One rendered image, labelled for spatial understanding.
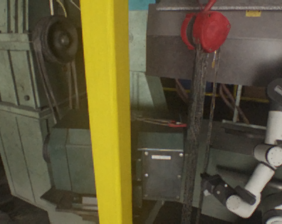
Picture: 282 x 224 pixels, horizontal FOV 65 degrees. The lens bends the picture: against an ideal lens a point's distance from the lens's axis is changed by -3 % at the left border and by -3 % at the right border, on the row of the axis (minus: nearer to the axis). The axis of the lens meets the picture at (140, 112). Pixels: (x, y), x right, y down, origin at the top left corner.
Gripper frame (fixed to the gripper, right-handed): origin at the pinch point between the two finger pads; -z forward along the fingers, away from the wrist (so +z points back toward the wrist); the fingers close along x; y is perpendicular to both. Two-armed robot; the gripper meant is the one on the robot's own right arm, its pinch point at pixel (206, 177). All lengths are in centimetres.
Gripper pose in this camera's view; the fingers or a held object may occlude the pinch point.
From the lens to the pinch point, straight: 123.4
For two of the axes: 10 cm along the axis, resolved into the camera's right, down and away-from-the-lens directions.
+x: 9.2, -1.4, 3.7
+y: 0.0, -9.3, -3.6
